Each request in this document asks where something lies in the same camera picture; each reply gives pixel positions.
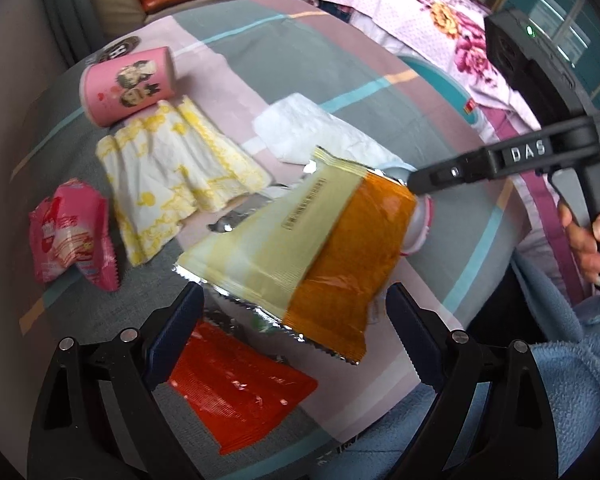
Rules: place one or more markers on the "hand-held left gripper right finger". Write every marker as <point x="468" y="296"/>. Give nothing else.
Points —
<point x="415" y="345"/>

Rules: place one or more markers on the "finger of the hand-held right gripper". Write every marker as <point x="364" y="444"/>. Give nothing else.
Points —
<point x="445" y="175"/>

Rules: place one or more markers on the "yellow orange snack bag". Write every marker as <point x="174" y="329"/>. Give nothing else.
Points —
<point x="300" y="250"/>

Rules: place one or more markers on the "yellow patterned paper napkin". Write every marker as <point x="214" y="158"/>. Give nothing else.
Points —
<point x="170" y="170"/>

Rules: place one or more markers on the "plaid cloth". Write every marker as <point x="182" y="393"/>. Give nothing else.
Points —
<point x="330" y="60"/>

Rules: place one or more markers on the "teal trash bin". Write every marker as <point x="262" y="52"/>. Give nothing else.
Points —
<point x="460" y="95"/>

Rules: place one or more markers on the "grey blue curtain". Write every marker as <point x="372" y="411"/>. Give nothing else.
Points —
<point x="72" y="5"/>

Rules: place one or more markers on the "pink floral blanket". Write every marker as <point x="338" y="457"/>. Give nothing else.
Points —
<point x="430" y="15"/>

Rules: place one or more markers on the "red sachet packet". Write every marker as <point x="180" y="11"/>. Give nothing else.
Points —
<point x="230" y="385"/>

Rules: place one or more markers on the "white tissue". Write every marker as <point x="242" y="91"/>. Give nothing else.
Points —
<point x="305" y="125"/>

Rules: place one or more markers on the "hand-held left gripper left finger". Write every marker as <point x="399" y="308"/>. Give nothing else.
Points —
<point x="175" y="330"/>

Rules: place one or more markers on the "pink cartoon paper cup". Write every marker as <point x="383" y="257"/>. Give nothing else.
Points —
<point x="125" y="90"/>

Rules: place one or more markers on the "person's right hand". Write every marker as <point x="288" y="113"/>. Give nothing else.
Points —
<point x="582" y="247"/>

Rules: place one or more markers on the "white pink-rimmed plastic cup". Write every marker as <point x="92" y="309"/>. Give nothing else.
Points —
<point x="422" y="220"/>

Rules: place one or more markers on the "pink snack packet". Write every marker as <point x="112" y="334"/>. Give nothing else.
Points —
<point x="70" y="235"/>

